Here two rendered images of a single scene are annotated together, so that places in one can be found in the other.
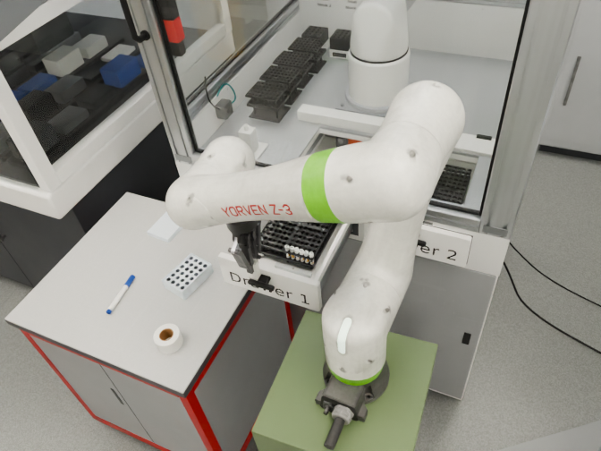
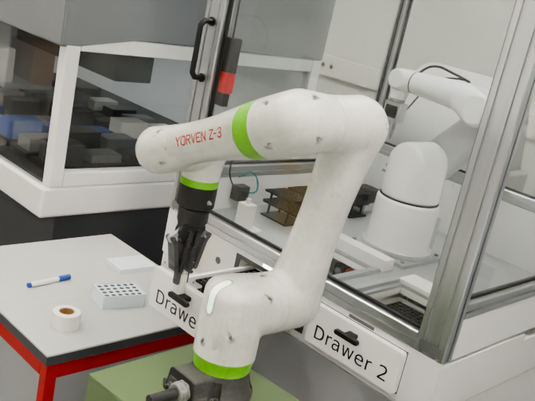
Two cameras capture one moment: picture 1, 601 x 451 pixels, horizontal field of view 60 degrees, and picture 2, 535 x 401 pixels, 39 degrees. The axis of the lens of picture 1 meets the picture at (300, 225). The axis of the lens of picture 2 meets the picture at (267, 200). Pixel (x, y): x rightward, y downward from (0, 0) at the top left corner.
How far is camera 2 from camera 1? 0.91 m
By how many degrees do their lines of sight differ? 31
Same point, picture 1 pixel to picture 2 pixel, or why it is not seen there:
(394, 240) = (303, 239)
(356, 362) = (216, 330)
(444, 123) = (359, 111)
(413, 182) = (306, 110)
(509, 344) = not seen: outside the picture
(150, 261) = (92, 277)
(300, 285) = not seen: hidden behind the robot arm
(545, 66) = (492, 161)
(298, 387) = (154, 371)
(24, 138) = (60, 126)
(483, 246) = (415, 370)
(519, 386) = not seen: outside the picture
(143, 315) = (56, 301)
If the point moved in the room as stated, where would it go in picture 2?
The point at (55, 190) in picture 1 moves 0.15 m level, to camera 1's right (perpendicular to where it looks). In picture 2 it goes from (52, 188) to (94, 200)
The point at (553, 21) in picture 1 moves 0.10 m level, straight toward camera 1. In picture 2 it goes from (501, 121) to (476, 120)
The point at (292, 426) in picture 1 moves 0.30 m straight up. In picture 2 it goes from (128, 387) to (153, 249)
